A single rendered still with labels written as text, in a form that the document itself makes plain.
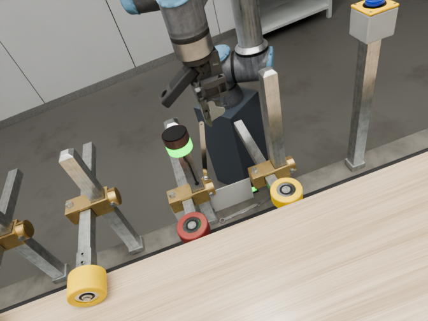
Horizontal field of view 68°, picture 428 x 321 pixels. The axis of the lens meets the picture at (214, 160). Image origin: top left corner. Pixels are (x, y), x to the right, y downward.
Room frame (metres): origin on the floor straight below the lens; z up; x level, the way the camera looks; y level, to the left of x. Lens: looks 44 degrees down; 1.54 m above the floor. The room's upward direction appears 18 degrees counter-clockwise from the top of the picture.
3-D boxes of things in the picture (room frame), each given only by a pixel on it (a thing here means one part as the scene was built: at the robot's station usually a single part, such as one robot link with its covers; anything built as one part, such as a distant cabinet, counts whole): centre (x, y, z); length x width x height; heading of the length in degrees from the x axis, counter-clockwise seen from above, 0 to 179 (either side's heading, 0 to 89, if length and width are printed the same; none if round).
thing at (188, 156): (0.62, 0.07, 0.87); 0.04 x 0.04 x 0.48; 4
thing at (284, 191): (0.49, -0.15, 0.85); 0.08 x 0.08 x 0.11
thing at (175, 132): (0.58, 0.07, 1.00); 0.06 x 0.06 x 0.22; 4
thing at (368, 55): (0.65, -0.44, 0.93); 0.05 x 0.05 x 0.45; 4
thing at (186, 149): (0.57, 0.07, 1.08); 0.06 x 0.06 x 0.02
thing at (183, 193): (0.62, 0.09, 0.85); 0.14 x 0.06 x 0.05; 94
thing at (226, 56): (1.40, -0.17, 0.79); 0.17 x 0.15 x 0.18; 66
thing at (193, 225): (0.47, 0.10, 0.85); 0.08 x 0.08 x 0.11
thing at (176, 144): (0.57, 0.07, 1.10); 0.06 x 0.06 x 0.02
